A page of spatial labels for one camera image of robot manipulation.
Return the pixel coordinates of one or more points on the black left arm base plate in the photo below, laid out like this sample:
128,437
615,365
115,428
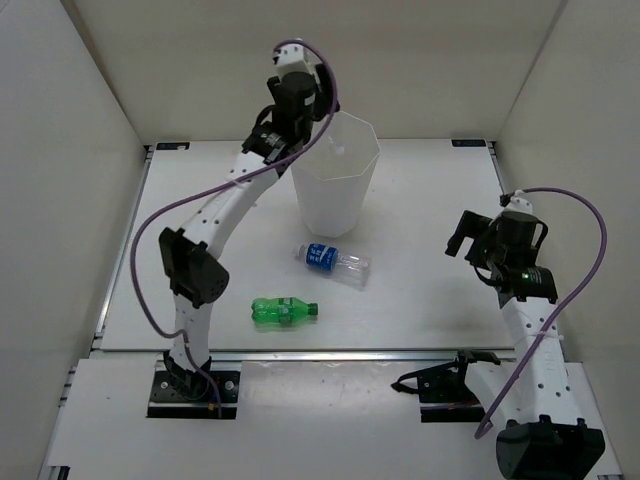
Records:
169,401

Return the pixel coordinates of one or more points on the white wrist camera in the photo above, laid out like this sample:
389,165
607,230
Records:
516,201
292,57

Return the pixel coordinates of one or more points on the dark table sticker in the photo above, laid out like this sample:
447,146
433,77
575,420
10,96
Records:
172,146
468,143

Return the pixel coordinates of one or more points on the clear bottle blue label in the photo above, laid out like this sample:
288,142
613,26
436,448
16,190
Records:
333,263

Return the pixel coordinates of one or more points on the green plastic soda bottle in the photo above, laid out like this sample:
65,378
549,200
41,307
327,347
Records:
282,312

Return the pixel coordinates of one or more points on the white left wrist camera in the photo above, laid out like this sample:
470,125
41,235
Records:
292,57

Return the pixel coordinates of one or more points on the dark left table sticker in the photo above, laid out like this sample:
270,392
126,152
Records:
172,146

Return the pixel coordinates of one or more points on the white octagonal plastic bin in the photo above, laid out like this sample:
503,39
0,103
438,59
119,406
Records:
332,178

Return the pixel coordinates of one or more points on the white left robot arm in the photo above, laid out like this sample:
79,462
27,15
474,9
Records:
190,255

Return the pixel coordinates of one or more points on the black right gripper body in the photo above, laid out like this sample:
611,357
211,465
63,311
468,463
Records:
486,251

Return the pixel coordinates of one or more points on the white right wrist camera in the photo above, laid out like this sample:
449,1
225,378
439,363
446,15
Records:
516,201

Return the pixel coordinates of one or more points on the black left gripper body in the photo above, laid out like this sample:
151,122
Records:
322,101

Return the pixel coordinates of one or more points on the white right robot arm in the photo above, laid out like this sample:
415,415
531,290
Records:
541,430

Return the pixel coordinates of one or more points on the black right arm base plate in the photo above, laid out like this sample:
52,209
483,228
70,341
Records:
442,391

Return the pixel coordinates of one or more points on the dark right table sticker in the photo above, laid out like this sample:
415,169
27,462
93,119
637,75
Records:
468,143

